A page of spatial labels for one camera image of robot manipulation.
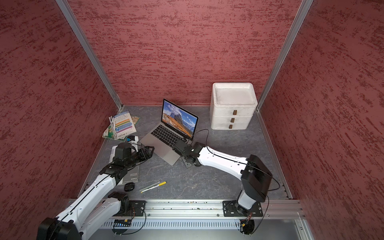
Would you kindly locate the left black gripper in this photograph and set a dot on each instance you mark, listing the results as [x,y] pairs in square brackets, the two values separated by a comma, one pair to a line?
[149,154]

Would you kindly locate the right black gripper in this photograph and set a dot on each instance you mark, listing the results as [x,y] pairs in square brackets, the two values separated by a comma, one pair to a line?
[185,156]

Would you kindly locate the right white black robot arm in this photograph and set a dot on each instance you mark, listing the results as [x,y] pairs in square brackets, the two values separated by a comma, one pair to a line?
[251,171]

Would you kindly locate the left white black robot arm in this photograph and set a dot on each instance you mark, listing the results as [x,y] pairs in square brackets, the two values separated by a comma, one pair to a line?
[99,202]

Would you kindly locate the silver laptop with black keys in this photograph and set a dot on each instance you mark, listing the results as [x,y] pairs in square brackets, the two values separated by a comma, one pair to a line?
[176,124]

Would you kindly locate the grey setup guide booklet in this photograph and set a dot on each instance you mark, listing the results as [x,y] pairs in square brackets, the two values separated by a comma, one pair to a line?
[131,176]

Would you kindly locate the white printed paper sheet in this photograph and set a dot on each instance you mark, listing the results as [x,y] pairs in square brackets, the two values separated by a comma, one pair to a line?
[113,152]

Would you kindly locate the green white pen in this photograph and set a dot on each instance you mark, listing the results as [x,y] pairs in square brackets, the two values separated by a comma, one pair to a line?
[150,186]

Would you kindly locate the yellow capped marker pen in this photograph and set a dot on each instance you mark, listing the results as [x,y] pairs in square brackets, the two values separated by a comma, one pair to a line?
[161,184]

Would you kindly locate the colourful folded leaflets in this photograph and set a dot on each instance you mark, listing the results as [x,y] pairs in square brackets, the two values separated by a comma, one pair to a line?
[121,126]

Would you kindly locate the small black round object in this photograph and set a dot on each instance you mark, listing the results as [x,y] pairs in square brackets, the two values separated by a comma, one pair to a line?
[128,187]

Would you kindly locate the white three-drawer storage unit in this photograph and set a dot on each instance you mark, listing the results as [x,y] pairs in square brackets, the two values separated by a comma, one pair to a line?
[232,106]

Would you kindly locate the perforated white vent strip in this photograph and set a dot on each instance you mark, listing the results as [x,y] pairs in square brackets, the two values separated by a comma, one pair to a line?
[176,224]

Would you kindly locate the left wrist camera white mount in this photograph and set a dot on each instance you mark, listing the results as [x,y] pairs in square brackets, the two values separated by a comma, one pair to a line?
[132,139]

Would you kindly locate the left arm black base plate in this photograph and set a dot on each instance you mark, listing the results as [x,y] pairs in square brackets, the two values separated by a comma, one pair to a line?
[133,208]

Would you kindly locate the aluminium front rail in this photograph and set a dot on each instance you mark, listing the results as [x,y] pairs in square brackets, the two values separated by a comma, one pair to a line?
[201,209]

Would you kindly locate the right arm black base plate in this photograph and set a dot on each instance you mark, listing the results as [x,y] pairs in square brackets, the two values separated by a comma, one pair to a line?
[232,209]

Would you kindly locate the left aluminium corner post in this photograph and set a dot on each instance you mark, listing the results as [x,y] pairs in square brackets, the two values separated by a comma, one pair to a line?
[80,35]

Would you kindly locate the aluminium corner post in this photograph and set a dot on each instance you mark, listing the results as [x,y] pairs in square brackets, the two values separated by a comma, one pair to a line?
[289,40]
[80,35]

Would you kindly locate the right aluminium corner post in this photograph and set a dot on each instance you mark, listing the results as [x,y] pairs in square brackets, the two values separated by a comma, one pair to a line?
[289,40]

